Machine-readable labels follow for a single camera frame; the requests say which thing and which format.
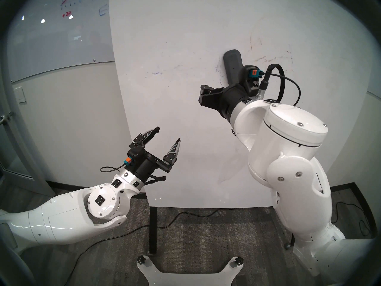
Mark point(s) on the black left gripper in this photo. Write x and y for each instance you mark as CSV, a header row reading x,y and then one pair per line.
x,y
146,167

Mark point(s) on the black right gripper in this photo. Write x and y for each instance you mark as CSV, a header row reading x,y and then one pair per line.
x,y
223,100

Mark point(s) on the grey whiteboard eraser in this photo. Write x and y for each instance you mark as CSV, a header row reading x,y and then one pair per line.
x,y
232,66

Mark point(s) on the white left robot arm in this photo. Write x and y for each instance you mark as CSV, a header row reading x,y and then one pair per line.
x,y
59,217

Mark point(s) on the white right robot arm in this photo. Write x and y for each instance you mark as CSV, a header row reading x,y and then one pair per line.
x,y
291,163

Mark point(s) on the large white freestanding whiteboard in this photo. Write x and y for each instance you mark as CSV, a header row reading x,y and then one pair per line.
x,y
178,154

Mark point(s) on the black whiteboard stand leg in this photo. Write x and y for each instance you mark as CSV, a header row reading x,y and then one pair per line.
x,y
290,242
153,228

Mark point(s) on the black base knob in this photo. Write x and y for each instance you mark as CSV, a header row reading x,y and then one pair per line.
x,y
238,260
142,260

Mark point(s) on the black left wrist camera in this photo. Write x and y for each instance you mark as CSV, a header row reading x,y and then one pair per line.
x,y
135,154

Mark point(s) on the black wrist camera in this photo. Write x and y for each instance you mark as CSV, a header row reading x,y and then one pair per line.
x,y
251,79
135,154

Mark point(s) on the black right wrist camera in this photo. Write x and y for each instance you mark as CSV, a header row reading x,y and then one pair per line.
x,y
251,79

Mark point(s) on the black wall baseboard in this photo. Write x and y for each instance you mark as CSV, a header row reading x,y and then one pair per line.
x,y
345,187
89,188

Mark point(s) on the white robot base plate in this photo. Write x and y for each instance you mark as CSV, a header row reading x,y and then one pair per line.
x,y
190,278

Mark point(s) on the wall glass board with graphs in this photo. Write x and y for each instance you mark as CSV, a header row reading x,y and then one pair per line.
x,y
59,41

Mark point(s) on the white wall light switch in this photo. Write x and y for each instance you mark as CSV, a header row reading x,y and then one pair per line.
x,y
20,94

